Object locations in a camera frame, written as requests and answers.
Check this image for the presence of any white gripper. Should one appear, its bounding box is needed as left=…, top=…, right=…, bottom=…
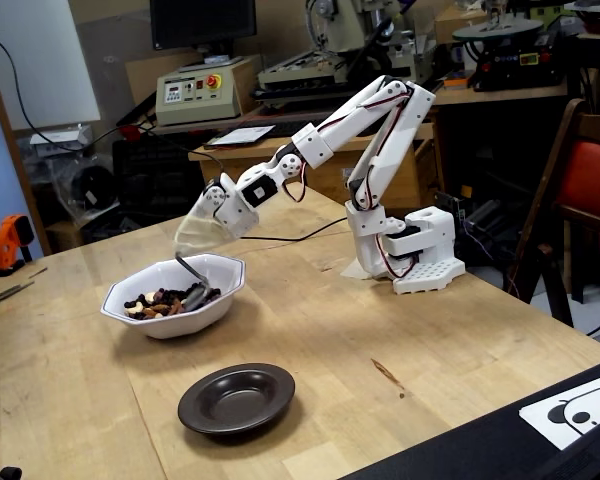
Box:
left=173, top=173, right=260, bottom=259

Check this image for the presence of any plain cardboard box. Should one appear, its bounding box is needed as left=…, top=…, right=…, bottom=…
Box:
left=433, top=3, right=489, bottom=46

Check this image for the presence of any clear plastic bag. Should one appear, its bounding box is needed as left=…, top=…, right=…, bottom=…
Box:
left=44, top=149, right=119, bottom=221

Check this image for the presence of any orange black handheld tool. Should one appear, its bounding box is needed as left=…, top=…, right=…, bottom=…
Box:
left=0, top=214, right=35, bottom=278

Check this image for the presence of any brown round plate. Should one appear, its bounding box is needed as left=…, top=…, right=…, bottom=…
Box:
left=177, top=362, right=297, bottom=436

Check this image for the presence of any silver metal spoon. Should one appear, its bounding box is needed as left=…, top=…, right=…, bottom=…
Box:
left=174, top=255, right=213, bottom=313

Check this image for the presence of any white octagonal bowl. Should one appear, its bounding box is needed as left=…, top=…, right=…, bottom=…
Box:
left=99, top=252, right=246, bottom=340

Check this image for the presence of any black scroll saw machine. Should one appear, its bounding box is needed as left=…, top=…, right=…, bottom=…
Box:
left=452, top=14, right=567, bottom=93

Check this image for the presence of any wooden chair red cushion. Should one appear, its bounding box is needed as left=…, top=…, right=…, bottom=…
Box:
left=503, top=97, right=600, bottom=329

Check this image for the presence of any white paper sheet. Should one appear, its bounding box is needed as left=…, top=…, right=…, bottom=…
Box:
left=203, top=124, right=276, bottom=150

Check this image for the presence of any wooden workbench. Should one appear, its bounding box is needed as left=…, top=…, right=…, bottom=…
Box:
left=187, top=115, right=412, bottom=207

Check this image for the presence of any wooden shelf board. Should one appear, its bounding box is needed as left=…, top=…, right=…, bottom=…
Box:
left=431, top=82, right=570, bottom=107

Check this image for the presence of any white panda sticker sheet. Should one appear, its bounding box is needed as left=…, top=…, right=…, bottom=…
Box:
left=518, top=368, right=600, bottom=451

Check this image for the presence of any beige control box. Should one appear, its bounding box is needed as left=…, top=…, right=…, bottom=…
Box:
left=155, top=54, right=262, bottom=127

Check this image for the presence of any white board panel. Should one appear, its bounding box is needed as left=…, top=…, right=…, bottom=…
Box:
left=0, top=0, right=102, bottom=132

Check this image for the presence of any white flat box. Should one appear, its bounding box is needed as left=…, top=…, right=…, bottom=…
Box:
left=28, top=124, right=95, bottom=157

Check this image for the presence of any black keyboard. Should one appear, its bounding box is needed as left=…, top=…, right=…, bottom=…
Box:
left=262, top=117, right=314, bottom=140

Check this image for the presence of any mixed nuts and dried fruit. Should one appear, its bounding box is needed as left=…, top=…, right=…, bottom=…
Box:
left=123, top=285, right=222, bottom=321

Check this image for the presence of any beige milling machine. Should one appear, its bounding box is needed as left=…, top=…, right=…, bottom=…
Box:
left=253, top=0, right=434, bottom=106

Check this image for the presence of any black computer monitor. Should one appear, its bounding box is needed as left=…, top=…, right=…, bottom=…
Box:
left=148, top=0, right=258, bottom=65

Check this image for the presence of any wooden easel post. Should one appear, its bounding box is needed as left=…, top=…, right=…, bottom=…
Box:
left=0, top=37, right=52, bottom=257

